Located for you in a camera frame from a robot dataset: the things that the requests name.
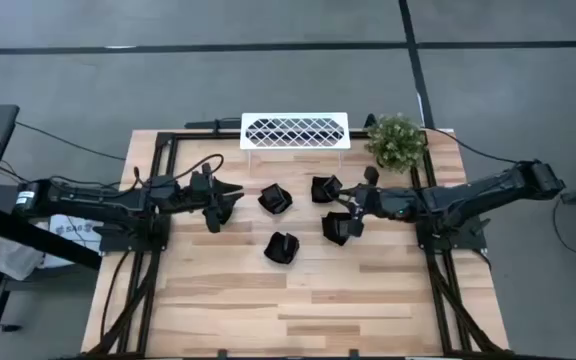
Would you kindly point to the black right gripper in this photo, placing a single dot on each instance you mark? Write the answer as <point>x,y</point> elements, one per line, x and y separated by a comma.
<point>375,202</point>

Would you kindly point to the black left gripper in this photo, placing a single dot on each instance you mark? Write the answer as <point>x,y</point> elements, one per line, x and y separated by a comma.
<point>203,197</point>

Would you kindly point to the black mini shaped plate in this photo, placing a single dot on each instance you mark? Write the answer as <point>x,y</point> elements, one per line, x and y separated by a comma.
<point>264,202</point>
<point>325,187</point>
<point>318,196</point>
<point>329,239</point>

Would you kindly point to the black deep square plate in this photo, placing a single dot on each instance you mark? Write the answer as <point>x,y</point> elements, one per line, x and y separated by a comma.
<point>277,197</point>

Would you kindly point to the black faceted mini plate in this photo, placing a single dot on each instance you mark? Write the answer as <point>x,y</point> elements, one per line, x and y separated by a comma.
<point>285,244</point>

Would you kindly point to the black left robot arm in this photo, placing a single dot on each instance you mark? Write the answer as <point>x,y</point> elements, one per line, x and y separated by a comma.
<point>93,200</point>

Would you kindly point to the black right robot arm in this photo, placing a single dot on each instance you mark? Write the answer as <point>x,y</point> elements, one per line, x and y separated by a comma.
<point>468,197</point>

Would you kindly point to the green potted artificial plant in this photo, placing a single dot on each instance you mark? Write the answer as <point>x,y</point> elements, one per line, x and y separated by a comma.
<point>395,142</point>

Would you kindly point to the wide black shallow plate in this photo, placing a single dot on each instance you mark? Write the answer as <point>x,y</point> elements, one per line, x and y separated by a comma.
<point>272,256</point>

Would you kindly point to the white printed plastic bag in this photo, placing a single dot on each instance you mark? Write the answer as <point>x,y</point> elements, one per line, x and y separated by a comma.
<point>13,255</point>

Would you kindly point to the black aluminium table frame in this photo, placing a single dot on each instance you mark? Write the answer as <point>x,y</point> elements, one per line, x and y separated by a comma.
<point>203,135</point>

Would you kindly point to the black metal bracket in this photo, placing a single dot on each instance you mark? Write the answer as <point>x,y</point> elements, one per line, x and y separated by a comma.
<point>370,121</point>
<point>203,125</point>

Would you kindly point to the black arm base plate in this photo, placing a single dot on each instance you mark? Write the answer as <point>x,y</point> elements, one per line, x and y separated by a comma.
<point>118,244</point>
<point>460,244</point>

